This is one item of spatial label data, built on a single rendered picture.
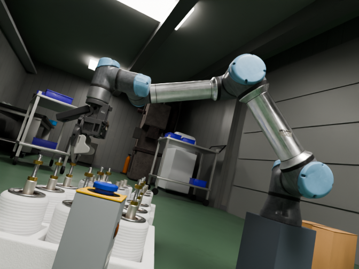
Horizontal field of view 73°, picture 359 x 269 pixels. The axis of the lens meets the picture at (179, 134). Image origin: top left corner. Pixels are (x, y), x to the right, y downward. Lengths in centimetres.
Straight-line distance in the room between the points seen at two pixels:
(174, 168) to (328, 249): 391
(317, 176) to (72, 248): 71
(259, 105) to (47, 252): 71
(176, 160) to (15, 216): 448
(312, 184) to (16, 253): 79
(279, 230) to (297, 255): 12
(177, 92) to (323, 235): 95
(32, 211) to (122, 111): 812
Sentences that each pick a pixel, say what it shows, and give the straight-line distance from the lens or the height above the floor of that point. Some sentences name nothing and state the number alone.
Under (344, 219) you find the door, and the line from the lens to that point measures 294.
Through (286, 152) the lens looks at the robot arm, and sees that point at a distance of 87.
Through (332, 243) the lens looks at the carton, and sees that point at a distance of 137.
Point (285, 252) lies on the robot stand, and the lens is 97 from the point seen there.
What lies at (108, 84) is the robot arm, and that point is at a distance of 86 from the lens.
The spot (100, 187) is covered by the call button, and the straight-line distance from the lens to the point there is 40.
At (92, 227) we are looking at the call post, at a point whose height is 27.
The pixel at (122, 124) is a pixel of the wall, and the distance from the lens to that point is 861.
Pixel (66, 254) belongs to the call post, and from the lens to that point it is 42.
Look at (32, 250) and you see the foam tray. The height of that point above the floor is 17.
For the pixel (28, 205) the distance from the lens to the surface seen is 61.
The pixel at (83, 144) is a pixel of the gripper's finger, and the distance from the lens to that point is 83.
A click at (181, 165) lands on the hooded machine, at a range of 503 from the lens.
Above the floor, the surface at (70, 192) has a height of 24.
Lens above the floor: 37
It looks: 10 degrees up
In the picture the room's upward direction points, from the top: 14 degrees clockwise
